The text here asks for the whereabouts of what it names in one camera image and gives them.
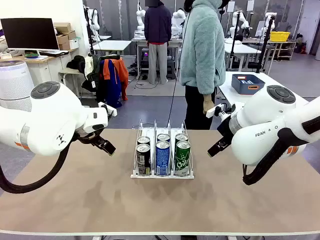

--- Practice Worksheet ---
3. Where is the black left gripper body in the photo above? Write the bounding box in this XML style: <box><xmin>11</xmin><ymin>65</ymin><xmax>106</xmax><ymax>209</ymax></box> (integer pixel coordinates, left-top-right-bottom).
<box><xmin>82</xmin><ymin>129</ymin><xmax>111</xmax><ymax>149</ymax></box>

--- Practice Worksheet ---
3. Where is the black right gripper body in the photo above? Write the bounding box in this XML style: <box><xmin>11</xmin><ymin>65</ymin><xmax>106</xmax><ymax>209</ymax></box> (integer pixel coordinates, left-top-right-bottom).
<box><xmin>216</xmin><ymin>117</ymin><xmax>236</xmax><ymax>145</ymax></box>

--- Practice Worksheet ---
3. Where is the blue plastic bin orange trim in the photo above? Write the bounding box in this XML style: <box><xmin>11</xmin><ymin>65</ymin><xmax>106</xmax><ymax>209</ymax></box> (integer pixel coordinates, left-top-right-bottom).
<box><xmin>231</xmin><ymin>73</ymin><xmax>266</xmax><ymax>95</ymax></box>

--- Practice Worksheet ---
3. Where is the person's right forearm teal sleeve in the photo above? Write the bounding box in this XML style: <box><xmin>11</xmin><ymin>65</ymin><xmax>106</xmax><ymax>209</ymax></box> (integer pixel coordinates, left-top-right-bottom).
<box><xmin>198</xmin><ymin>59</ymin><xmax>226</xmax><ymax>96</ymax></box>

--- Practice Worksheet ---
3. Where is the clear white can dispenser rack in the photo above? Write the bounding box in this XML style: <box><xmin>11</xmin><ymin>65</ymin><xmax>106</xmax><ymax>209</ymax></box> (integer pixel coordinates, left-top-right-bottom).
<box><xmin>130</xmin><ymin>119</ymin><xmax>195</xmax><ymax>180</ymax></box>

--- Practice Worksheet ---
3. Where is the person's right hand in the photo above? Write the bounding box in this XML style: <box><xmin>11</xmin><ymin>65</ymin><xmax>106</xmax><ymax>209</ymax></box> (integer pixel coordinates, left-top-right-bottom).
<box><xmin>202</xmin><ymin>94</ymin><xmax>215</xmax><ymax>115</ymax></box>

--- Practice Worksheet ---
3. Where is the green Chilsung cider can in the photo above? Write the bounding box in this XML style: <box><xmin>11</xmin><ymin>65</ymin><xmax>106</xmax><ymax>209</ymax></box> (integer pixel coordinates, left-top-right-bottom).
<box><xmin>174</xmin><ymin>133</ymin><xmax>190</xmax><ymax>144</ymax></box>
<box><xmin>174</xmin><ymin>140</ymin><xmax>192</xmax><ymax>177</ymax></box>

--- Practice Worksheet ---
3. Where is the black Pepsi can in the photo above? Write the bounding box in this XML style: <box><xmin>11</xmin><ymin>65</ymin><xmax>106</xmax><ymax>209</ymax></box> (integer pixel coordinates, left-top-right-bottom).
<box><xmin>135</xmin><ymin>143</ymin><xmax>152</xmax><ymax>176</ymax></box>
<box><xmin>136</xmin><ymin>136</ymin><xmax>151</xmax><ymax>147</ymax></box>

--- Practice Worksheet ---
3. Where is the white rounded side table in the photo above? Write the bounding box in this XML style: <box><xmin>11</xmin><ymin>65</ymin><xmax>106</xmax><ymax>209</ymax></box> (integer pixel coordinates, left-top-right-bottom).
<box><xmin>218</xmin><ymin>71</ymin><xmax>310</xmax><ymax>118</ymax></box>

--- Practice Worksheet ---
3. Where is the black bag with tag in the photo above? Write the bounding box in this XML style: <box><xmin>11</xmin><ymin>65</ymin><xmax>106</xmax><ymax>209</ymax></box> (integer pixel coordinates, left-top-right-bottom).
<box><xmin>81</xmin><ymin>54</ymin><xmax>101</xmax><ymax>94</ymax></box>

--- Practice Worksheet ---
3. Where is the orange and blue jacket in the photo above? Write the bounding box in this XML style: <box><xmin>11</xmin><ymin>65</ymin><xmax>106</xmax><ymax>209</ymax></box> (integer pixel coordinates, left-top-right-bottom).
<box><xmin>98</xmin><ymin>57</ymin><xmax>130</xmax><ymax>108</ymax></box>

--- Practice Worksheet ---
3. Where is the small white rolling table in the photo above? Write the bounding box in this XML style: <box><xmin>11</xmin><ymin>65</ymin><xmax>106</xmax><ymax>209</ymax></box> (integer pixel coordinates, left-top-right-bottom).
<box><xmin>58</xmin><ymin>69</ymin><xmax>87</xmax><ymax>98</ymax></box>

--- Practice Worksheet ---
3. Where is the cream cloth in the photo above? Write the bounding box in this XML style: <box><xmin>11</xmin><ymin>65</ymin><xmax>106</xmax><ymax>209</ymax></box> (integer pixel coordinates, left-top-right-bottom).
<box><xmin>84</xmin><ymin>56</ymin><xmax>94</xmax><ymax>77</ymax></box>

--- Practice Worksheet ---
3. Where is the black jacket pile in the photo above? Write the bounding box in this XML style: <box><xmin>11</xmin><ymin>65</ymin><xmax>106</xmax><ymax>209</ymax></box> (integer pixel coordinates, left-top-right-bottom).
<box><xmin>66</xmin><ymin>55</ymin><xmax>86</xmax><ymax>73</ymax></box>

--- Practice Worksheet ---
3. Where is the white background work table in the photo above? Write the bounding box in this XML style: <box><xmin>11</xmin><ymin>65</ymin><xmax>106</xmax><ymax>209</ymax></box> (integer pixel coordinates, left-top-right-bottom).
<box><xmin>92</xmin><ymin>39</ymin><xmax>132</xmax><ymax>57</ymax></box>
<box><xmin>224</xmin><ymin>41</ymin><xmax>262</xmax><ymax>72</ymax></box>

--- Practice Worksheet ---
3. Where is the person in teal fleece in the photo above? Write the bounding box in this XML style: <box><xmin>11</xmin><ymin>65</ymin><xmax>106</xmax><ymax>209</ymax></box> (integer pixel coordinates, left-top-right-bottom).
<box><xmin>179</xmin><ymin>0</ymin><xmax>227</xmax><ymax>130</ymax></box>

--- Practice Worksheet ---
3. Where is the white desk with cabinet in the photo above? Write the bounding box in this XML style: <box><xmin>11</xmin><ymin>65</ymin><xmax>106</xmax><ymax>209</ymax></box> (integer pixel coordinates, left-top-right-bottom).
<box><xmin>0</xmin><ymin>48</ymin><xmax>78</xmax><ymax>85</ymax></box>

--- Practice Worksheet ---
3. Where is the black tripod stand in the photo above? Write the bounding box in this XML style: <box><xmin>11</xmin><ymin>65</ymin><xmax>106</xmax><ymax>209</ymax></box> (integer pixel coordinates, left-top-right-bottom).
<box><xmin>256</xmin><ymin>14</ymin><xmax>276</xmax><ymax>74</ymax></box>
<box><xmin>226</xmin><ymin>11</ymin><xmax>242</xmax><ymax>72</ymax></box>

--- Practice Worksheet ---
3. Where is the wooden low shelf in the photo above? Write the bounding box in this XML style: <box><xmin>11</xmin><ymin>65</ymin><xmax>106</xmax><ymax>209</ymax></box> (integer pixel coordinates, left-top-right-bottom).
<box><xmin>267</xmin><ymin>39</ymin><xmax>297</xmax><ymax>61</ymax></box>

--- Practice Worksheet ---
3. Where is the white cylindrical air purifier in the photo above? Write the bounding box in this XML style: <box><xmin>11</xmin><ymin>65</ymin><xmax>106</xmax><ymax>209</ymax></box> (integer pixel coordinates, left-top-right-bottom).
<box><xmin>0</xmin><ymin>59</ymin><xmax>35</xmax><ymax>112</ymax></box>

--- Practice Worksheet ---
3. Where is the yellow plastic crate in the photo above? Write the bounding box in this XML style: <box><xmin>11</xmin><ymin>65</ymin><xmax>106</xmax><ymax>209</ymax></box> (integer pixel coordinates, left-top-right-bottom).
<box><xmin>269</xmin><ymin>31</ymin><xmax>291</xmax><ymax>42</ymax></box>

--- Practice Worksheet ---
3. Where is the person in dark jacket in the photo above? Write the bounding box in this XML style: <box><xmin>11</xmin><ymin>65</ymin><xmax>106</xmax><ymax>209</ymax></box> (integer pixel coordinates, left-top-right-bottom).
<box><xmin>144</xmin><ymin>0</ymin><xmax>173</xmax><ymax>85</ymax></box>

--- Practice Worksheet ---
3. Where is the black computer monitor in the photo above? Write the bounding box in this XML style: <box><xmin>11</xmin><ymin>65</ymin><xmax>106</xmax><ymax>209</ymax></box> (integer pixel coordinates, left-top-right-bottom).
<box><xmin>0</xmin><ymin>17</ymin><xmax>60</xmax><ymax>51</ymax></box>

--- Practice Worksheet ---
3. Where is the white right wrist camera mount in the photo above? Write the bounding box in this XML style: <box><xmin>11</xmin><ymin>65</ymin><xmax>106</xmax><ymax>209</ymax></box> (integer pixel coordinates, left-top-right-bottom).
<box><xmin>206</xmin><ymin>104</ymin><xmax>223</xmax><ymax>118</ymax></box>

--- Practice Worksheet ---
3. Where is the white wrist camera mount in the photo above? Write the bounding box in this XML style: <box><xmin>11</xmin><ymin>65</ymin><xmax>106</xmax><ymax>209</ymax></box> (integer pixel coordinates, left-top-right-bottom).
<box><xmin>206</xmin><ymin>104</ymin><xmax>223</xmax><ymax>118</ymax></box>
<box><xmin>98</xmin><ymin>101</ymin><xmax>118</xmax><ymax>117</ymax></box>

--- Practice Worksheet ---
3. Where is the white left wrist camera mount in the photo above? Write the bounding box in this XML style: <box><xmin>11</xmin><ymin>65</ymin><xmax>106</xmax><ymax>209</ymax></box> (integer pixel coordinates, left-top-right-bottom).
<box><xmin>98</xmin><ymin>101</ymin><xmax>118</xmax><ymax>117</ymax></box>

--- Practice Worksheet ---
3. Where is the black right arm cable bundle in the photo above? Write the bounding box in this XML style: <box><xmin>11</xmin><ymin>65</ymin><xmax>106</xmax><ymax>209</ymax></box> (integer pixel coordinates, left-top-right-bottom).
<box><xmin>242</xmin><ymin>127</ymin><xmax>308</xmax><ymax>186</ymax></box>

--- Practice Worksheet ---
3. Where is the thin black hanging cable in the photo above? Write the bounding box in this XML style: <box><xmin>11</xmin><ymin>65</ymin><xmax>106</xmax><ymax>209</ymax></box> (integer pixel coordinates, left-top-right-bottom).
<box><xmin>166</xmin><ymin>9</ymin><xmax>192</xmax><ymax>127</ymax></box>

